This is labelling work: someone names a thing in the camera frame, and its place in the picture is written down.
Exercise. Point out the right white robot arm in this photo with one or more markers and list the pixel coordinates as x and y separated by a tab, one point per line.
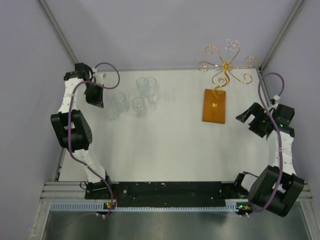
278	186

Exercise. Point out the orange wooden rack base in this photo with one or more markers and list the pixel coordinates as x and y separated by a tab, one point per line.
214	106

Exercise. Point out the grey slotted cable duct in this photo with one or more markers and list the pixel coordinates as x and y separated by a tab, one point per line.
229	205

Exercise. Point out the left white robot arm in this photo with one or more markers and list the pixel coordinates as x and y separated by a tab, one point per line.
72	129

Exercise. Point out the left aluminium frame post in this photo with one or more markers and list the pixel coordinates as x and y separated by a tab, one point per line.
58	31

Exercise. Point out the aluminium frame post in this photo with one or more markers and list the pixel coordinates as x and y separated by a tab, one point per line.
58	31
289	22

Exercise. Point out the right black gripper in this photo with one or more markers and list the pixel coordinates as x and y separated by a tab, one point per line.
256	111

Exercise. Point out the gold wire glass rack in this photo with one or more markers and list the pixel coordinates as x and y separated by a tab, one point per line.
222	78

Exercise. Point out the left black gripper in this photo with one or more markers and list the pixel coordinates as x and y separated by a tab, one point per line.
97	100

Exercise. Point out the right aluminium frame post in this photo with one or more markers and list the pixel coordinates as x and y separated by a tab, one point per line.
289	22

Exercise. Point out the wine glass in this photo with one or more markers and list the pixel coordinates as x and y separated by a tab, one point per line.
153	93
232	49
143	87
111	111
139	107
121	102

